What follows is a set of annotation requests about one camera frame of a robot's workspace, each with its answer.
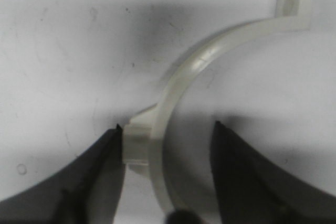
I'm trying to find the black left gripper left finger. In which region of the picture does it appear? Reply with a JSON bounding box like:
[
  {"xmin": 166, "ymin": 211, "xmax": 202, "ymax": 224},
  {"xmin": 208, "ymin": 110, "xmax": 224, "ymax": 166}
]
[{"xmin": 1, "ymin": 126, "xmax": 125, "ymax": 223}]

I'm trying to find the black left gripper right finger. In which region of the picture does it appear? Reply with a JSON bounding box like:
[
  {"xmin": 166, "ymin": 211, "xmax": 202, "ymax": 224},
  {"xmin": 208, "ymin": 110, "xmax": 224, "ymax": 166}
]
[{"xmin": 210, "ymin": 121, "xmax": 335, "ymax": 223}]

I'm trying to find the white half pipe clamp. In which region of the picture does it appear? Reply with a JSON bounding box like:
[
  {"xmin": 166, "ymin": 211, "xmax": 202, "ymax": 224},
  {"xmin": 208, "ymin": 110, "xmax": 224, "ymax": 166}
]
[{"xmin": 122, "ymin": 0, "xmax": 313, "ymax": 214}]

